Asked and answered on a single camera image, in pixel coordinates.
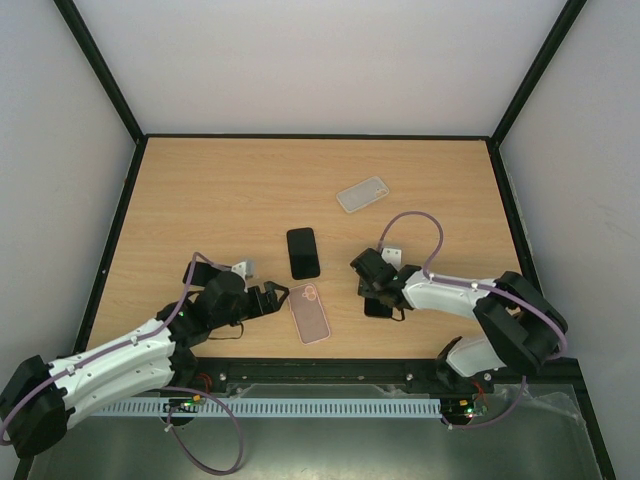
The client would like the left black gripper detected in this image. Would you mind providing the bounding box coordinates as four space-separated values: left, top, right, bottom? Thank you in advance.
211 282 289 330

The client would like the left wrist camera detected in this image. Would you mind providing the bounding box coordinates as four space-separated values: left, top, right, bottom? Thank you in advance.
231 259 255 280

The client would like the clear phone case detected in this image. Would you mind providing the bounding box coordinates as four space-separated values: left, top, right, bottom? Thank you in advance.
336 176 390 214

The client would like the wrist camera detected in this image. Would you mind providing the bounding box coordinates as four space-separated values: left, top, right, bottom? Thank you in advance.
381 247 402 269
231 259 255 280

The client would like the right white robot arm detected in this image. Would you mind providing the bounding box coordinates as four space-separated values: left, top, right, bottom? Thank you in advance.
350 248 568 392

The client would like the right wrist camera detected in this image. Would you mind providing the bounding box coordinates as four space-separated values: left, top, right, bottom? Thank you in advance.
381 247 402 269

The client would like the purple cable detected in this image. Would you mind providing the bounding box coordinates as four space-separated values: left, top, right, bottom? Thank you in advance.
379 211 569 361
0 251 236 446

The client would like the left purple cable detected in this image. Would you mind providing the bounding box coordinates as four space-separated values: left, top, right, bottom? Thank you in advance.
0 251 236 446

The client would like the black front rail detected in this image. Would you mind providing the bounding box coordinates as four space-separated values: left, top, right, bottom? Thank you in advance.
196 358 452 395

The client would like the black enclosure frame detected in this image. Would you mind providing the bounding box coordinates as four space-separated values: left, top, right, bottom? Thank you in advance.
14 0 616 480

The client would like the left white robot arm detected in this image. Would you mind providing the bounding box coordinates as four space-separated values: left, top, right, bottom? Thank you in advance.
1 271 289 458

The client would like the slotted cable duct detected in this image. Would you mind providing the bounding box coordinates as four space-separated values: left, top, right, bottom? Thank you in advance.
94 397 441 419

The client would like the pink phone case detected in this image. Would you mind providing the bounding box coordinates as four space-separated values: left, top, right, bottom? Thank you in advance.
288 283 331 345

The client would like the black phone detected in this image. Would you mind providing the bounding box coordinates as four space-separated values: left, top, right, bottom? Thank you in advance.
364 298 393 319
182 261 225 287

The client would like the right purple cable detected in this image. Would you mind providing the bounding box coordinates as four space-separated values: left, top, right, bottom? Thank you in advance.
379 211 569 361

